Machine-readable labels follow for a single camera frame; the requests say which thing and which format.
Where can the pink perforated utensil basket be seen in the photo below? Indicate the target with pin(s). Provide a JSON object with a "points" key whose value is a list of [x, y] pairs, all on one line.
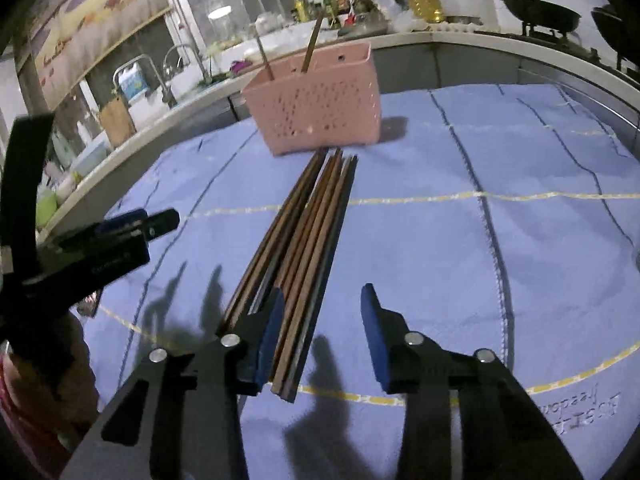
{"points": [[335, 103]]}

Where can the dark red chopstick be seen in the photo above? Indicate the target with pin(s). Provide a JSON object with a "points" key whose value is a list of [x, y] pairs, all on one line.
{"points": [[252, 278]]}

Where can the black chopstick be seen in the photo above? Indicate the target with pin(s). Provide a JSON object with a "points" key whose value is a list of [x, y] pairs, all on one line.
{"points": [[318, 271]]}

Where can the chrome kitchen faucet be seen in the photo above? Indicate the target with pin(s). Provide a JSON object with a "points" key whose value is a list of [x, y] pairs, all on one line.
{"points": [[152, 76]]}

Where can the smartphone with lit screen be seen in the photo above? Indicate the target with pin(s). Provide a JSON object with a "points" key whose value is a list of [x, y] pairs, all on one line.
{"points": [[90, 305]]}

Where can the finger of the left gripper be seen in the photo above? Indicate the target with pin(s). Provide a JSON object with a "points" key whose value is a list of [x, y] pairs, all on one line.
{"points": [[30, 302], [114, 232]]}

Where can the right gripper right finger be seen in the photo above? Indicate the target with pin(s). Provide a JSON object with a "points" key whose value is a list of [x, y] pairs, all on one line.
{"points": [[464, 414]]}

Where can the white plastic jug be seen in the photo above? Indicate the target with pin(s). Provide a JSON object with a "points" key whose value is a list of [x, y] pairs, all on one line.
{"points": [[389, 8]]}

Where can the blue detergent jug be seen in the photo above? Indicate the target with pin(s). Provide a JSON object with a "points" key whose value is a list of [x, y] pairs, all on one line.
{"points": [[132, 82]]}

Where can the brown wooden chopstick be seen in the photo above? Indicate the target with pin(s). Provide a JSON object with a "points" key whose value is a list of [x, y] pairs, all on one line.
{"points": [[312, 42]]}

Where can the wooden cutting board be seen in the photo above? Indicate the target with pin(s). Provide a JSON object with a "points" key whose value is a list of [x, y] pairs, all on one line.
{"points": [[116, 122]]}

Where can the light brown chopstick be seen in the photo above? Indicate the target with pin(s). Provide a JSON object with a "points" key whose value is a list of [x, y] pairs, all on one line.
{"points": [[263, 54]]}

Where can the reddish brown chopstick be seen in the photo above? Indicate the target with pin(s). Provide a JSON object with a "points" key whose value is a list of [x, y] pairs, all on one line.
{"points": [[297, 262]]}

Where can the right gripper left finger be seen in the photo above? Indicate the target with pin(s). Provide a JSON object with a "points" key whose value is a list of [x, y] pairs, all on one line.
{"points": [[177, 417]]}

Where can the black wok with handle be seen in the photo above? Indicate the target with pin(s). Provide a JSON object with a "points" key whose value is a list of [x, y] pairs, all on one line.
{"points": [[533, 13]]}

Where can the black lidded wok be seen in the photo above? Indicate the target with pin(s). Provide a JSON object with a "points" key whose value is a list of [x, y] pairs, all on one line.
{"points": [[621, 37]]}

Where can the person's left hand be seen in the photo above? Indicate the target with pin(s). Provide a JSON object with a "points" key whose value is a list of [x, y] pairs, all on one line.
{"points": [[47, 422]]}

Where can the blue checked table cloth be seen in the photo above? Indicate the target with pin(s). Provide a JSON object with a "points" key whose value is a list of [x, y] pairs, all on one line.
{"points": [[503, 217]]}

